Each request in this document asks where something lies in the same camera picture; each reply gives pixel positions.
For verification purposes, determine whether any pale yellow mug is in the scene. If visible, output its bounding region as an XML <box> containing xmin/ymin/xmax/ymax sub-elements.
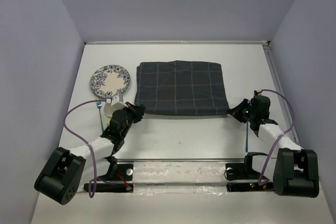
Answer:
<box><xmin>103</xmin><ymin>103</ymin><xmax>115</xmax><ymax>126</ymax></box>

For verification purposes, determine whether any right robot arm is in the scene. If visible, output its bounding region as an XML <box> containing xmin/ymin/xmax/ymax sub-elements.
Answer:
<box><xmin>224</xmin><ymin>92</ymin><xmax>319</xmax><ymax>198</ymax></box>

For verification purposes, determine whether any iridescent spoon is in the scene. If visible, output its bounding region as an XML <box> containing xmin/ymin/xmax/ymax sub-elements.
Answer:
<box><xmin>245</xmin><ymin>121</ymin><xmax>249</xmax><ymax>153</ymax></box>

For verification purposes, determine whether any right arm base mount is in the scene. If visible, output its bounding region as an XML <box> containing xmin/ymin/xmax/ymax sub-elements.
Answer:
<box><xmin>224</xmin><ymin>163</ymin><xmax>274</xmax><ymax>193</ymax></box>

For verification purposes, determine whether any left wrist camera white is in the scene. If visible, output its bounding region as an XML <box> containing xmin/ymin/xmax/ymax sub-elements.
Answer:
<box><xmin>111</xmin><ymin>93</ymin><xmax>127</xmax><ymax>110</ymax></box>

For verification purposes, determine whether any dark checked cloth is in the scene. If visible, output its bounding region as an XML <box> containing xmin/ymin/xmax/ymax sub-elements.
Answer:
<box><xmin>134</xmin><ymin>60</ymin><xmax>229</xmax><ymax>116</ymax></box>

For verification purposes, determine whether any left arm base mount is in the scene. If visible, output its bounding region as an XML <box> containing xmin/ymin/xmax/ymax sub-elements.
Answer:
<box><xmin>96</xmin><ymin>163</ymin><xmax>134</xmax><ymax>193</ymax></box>

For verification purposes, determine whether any iridescent fork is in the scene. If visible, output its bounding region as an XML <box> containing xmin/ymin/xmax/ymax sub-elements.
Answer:
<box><xmin>96</xmin><ymin>100</ymin><xmax>104</xmax><ymax>133</ymax></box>

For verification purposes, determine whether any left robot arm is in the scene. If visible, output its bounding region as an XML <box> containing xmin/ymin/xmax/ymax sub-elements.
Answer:
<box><xmin>34</xmin><ymin>102</ymin><xmax>145</xmax><ymax>205</ymax></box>

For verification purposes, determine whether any blue floral plate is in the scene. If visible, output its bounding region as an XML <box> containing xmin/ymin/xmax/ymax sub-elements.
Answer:
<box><xmin>89</xmin><ymin>65</ymin><xmax>131</xmax><ymax>99</ymax></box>

